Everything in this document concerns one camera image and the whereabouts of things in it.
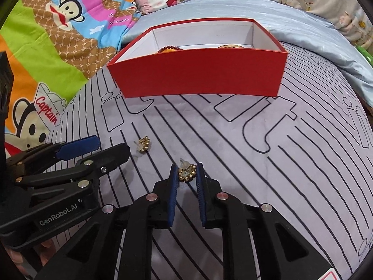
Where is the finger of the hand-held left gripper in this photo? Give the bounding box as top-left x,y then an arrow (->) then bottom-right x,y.
16,143 -> 131,199
6,136 -> 101,178

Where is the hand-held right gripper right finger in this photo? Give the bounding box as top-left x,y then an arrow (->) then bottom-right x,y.
196,163 -> 334,280

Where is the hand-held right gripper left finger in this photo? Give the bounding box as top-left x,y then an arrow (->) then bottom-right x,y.
34,163 -> 179,280

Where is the gold flower stud earring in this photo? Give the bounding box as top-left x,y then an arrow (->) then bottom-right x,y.
178,158 -> 196,183
134,136 -> 151,153

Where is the red cardboard box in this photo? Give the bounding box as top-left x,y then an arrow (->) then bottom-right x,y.
106,18 -> 289,98

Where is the person's left hand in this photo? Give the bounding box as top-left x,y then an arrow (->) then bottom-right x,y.
35,238 -> 59,267

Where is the grey line-printed cloth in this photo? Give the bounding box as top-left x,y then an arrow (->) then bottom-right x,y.
38,42 -> 373,280

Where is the cartoon monkey blanket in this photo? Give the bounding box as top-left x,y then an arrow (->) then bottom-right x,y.
0,0 -> 146,164

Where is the light blue sheet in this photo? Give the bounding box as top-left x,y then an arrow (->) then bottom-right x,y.
121,0 -> 373,105

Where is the green plastic item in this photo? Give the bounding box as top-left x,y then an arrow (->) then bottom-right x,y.
356,45 -> 373,65

